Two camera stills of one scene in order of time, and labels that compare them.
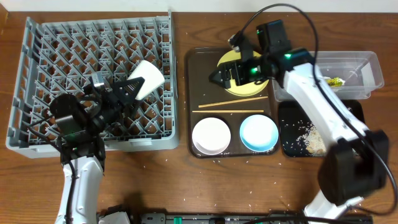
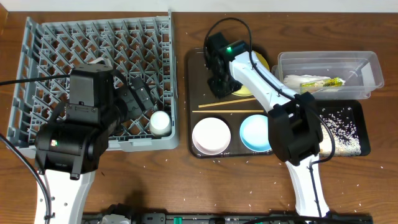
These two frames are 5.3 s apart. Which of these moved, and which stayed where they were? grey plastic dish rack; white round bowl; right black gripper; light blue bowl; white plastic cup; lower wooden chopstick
Moved: right black gripper; white plastic cup
Stayed: light blue bowl; lower wooden chopstick; grey plastic dish rack; white round bowl
